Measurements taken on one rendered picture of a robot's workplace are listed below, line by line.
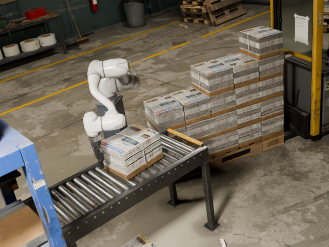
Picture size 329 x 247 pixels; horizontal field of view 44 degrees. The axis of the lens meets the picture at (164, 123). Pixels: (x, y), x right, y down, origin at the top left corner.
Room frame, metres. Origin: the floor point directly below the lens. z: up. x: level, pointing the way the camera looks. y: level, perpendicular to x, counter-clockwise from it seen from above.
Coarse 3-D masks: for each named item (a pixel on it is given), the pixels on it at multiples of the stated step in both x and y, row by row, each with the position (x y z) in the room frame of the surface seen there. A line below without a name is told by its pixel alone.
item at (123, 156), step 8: (112, 136) 2.80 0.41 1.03; (104, 144) 2.68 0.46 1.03; (112, 144) 2.67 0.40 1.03; (120, 144) 2.65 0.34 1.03; (128, 144) 2.63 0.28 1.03; (136, 144) 2.62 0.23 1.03; (104, 152) 2.68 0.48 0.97; (112, 152) 2.59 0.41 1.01; (120, 152) 2.53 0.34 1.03; (128, 152) 2.54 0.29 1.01; (136, 152) 2.58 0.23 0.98; (104, 160) 2.70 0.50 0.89; (112, 160) 2.61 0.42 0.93; (120, 160) 2.53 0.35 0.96; (128, 160) 2.53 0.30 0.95; (136, 160) 2.58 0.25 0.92; (112, 168) 2.63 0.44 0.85; (120, 168) 2.56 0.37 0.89; (128, 168) 2.53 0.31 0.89; (136, 168) 2.57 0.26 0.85
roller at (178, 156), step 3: (162, 147) 2.92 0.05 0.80; (165, 147) 2.91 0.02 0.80; (162, 150) 2.89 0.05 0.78; (165, 150) 2.86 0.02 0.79; (168, 150) 2.85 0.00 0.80; (171, 150) 2.84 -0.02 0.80; (168, 153) 2.83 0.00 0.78; (171, 153) 2.81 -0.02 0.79; (174, 153) 2.79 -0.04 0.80; (177, 153) 2.78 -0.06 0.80; (174, 156) 2.77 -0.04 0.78; (177, 156) 2.75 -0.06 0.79; (180, 156) 2.73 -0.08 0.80; (183, 156) 2.72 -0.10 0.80
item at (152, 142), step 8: (128, 128) 2.88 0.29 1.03; (136, 128) 2.86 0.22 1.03; (144, 128) 2.84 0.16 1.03; (136, 136) 2.74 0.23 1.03; (144, 136) 2.72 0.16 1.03; (152, 136) 2.70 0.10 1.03; (152, 144) 2.69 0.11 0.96; (160, 144) 2.74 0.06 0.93; (152, 152) 2.69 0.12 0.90; (160, 152) 2.74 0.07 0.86
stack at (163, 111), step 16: (160, 96) 3.92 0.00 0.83; (176, 96) 3.85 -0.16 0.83; (192, 96) 3.79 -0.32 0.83; (208, 96) 3.75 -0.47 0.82; (224, 96) 3.75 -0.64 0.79; (240, 96) 3.81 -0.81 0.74; (256, 96) 3.86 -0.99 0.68; (160, 112) 3.53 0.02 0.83; (176, 112) 3.58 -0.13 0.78; (192, 112) 3.64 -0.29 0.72; (208, 112) 3.69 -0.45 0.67; (240, 112) 3.80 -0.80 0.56; (256, 112) 3.87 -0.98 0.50; (160, 128) 3.52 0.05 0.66; (192, 128) 3.62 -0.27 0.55; (208, 128) 3.68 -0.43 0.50; (224, 128) 3.74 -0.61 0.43; (240, 128) 3.80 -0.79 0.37; (256, 128) 3.86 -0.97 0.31; (208, 144) 3.68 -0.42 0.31; (224, 144) 3.74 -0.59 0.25; (256, 144) 3.85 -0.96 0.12
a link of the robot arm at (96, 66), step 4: (96, 60) 3.13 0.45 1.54; (92, 64) 3.08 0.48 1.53; (96, 64) 3.06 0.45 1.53; (100, 64) 3.05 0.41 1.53; (88, 68) 3.07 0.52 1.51; (92, 68) 3.04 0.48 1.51; (96, 68) 3.03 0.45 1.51; (100, 68) 3.03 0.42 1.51; (88, 72) 3.03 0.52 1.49; (92, 72) 3.00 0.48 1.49; (96, 72) 3.01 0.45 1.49; (100, 72) 3.02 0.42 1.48; (100, 76) 3.01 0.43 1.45; (104, 76) 3.03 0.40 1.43
